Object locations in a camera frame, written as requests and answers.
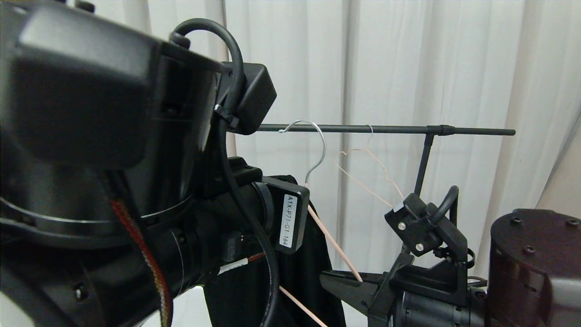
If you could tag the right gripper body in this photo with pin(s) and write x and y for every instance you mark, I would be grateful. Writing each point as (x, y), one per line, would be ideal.
(431, 313)

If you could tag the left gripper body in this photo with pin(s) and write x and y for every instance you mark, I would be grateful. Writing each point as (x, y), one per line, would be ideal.
(292, 218)

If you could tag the black garment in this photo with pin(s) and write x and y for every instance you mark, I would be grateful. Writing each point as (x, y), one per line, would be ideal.
(313, 272)

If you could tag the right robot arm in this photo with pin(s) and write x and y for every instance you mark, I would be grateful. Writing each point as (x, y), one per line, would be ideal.
(535, 272)

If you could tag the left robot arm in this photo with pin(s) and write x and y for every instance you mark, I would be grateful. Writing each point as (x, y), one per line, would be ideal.
(68, 91)

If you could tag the black clothes rack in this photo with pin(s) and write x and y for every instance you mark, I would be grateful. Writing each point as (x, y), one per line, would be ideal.
(399, 130)

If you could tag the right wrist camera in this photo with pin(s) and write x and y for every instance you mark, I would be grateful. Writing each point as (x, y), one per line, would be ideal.
(417, 227)

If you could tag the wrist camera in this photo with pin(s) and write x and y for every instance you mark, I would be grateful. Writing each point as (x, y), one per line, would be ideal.
(252, 95)
(417, 227)

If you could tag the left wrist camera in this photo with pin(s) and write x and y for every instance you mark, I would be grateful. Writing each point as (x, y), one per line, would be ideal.
(252, 95)

